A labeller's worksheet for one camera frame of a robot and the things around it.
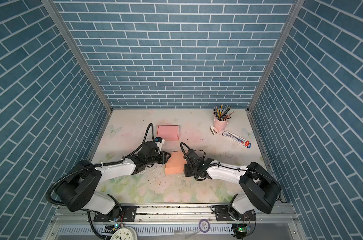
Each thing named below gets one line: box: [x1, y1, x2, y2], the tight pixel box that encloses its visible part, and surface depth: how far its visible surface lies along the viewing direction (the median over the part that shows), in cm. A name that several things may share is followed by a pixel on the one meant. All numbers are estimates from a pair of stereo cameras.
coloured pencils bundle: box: [213, 104, 235, 122], surface depth 104 cm
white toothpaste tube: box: [222, 130, 252, 149], surface depth 104 cm
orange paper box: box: [164, 150, 187, 175], surface depth 88 cm
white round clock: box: [110, 226, 138, 240], surface depth 67 cm
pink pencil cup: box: [213, 116, 229, 132], surface depth 107 cm
